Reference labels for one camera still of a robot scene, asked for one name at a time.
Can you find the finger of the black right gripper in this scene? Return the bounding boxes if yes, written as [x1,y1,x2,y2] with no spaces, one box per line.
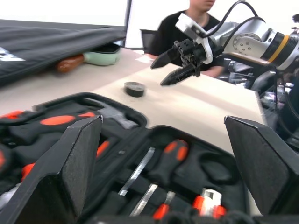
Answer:
[150,46,182,70]
[160,63,196,87]

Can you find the black office chair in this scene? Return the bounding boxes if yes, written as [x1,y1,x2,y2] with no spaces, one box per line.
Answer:
[139,28,157,55]

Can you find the black tool case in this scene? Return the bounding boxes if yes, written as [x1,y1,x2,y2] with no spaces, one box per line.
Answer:
[0,92,256,224]

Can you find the green pan with wooden handle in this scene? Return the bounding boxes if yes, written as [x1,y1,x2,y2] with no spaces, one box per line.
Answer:
[56,43,121,73]

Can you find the claw hammer black orange handle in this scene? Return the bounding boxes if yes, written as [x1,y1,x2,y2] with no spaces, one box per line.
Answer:
[9,109,139,144]

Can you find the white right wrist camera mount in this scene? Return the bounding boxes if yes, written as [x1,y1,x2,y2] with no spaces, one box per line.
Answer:
[175,12,214,65]

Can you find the orange handled pliers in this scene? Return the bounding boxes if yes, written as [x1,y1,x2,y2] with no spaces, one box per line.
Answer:
[0,139,111,210]

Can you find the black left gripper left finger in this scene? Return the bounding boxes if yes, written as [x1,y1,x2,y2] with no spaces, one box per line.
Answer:
[0,115,104,224]

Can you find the black Kason racket bag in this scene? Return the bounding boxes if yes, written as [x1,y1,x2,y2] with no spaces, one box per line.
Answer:
[0,19,127,87]

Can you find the long black orange Phillips screwdriver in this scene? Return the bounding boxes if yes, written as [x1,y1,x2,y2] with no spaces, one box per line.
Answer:
[118,139,189,197]

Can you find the black electrical tape roll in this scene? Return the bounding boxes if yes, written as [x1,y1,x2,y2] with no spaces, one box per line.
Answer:
[123,81,146,98]

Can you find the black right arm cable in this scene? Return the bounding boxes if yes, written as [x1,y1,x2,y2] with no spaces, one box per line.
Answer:
[202,0,266,39]

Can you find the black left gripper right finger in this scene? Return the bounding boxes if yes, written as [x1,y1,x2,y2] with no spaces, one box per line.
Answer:
[223,115,299,217]

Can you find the dark window frame post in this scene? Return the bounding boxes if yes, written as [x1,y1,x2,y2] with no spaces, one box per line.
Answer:
[124,0,133,49]

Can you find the orange black utility knife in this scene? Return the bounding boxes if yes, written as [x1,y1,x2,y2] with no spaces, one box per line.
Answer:
[192,187,228,219]

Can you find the person in black shirt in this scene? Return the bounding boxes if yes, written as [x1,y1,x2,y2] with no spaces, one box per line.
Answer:
[149,0,226,77]

